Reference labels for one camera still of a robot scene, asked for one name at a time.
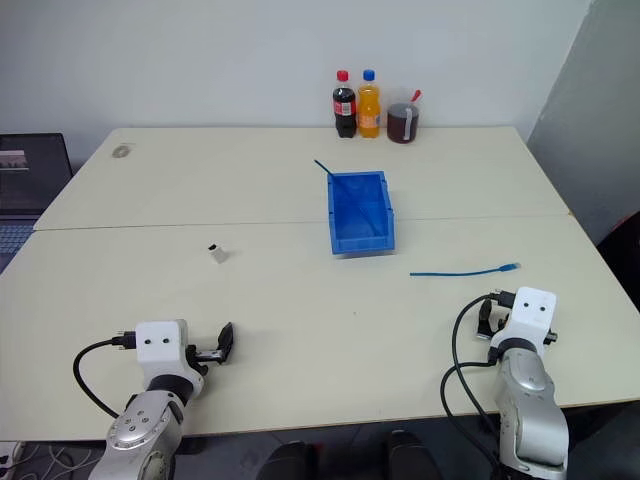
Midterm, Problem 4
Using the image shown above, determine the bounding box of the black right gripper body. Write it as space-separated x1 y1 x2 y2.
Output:
489 301 512 335

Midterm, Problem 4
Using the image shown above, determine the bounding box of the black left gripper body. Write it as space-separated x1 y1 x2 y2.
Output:
185 343 224 377

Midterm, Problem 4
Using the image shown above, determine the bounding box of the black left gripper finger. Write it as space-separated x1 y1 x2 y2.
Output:
216 322 235 366

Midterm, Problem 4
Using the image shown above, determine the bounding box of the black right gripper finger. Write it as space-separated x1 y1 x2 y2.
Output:
476 298 495 342

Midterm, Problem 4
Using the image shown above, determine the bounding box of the dark rounded shape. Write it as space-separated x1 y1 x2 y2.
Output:
255 439 319 480

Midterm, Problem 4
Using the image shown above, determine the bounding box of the dark red chair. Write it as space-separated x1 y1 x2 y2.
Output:
596 209 640 306

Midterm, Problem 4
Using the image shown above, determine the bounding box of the blue plastic storage bin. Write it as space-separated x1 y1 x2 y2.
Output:
325 170 399 258

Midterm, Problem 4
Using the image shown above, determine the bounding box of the clear jar with dark liquid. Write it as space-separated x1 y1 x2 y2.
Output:
385 86 423 147

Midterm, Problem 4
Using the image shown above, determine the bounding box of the orange soda bottle blue cap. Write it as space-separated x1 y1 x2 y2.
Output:
356 69 383 140

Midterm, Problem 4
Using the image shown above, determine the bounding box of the dark laptop computer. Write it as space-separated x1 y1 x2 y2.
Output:
0 132 74 274

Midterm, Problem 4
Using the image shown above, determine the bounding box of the cola bottle red cap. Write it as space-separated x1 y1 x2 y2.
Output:
330 69 359 140

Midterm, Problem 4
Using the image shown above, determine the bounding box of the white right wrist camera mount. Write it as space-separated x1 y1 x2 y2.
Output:
490 286 558 351

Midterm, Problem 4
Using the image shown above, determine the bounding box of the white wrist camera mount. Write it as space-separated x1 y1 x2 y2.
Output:
135 319 190 379
490 286 558 351

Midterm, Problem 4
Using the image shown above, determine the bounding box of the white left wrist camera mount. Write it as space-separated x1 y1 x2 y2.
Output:
135 319 190 379

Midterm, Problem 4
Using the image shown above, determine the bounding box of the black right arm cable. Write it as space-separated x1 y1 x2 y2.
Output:
439 288 513 454

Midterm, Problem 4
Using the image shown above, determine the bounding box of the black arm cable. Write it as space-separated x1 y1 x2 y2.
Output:
72 328 137 419
439 288 513 454

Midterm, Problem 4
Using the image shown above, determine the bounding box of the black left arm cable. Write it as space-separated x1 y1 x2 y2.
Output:
72 328 137 419

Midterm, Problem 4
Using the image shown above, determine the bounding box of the thin blue cable piece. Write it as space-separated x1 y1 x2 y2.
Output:
313 159 387 237

